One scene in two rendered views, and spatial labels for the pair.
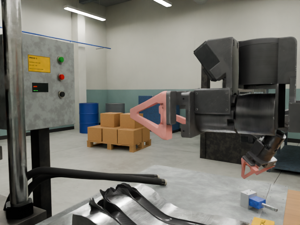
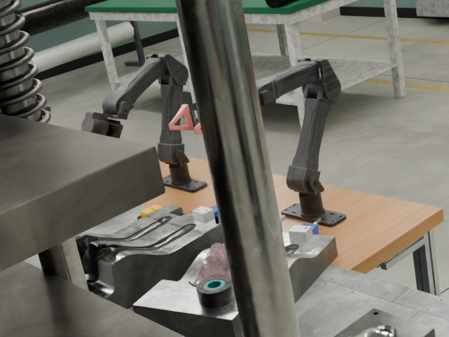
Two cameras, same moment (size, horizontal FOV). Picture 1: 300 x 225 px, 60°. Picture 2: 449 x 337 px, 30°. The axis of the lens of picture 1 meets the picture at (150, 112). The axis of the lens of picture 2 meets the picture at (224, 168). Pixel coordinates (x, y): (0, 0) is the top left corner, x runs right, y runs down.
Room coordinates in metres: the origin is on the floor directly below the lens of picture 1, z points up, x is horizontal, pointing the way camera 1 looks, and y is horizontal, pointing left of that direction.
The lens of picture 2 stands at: (-0.36, 1.78, 1.77)
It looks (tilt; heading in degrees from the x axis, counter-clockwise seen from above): 20 degrees down; 292
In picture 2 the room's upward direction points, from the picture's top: 11 degrees counter-clockwise
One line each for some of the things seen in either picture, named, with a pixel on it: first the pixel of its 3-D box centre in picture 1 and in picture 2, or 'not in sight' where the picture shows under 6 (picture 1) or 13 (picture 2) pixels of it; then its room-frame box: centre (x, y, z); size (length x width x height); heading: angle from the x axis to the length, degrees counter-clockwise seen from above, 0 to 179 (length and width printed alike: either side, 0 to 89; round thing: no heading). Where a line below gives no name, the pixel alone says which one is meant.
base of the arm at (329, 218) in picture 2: not in sight; (311, 203); (0.26, -0.33, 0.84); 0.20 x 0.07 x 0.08; 150
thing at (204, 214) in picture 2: not in sight; (217, 212); (0.48, -0.18, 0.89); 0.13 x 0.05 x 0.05; 60
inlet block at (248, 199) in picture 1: (259, 203); not in sight; (0.92, -0.40, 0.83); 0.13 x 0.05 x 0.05; 33
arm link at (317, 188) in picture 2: not in sight; (306, 184); (0.26, -0.32, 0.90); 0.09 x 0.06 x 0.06; 150
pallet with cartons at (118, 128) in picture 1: (119, 129); not in sight; (5.80, 0.69, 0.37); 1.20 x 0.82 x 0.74; 63
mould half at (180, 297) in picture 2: not in sight; (242, 278); (0.32, 0.13, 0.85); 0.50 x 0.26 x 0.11; 77
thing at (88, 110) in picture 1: (89, 117); not in sight; (7.82, 1.84, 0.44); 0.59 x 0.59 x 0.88
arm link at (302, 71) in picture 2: not in sight; (290, 91); (0.26, -0.33, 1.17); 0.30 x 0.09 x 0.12; 60
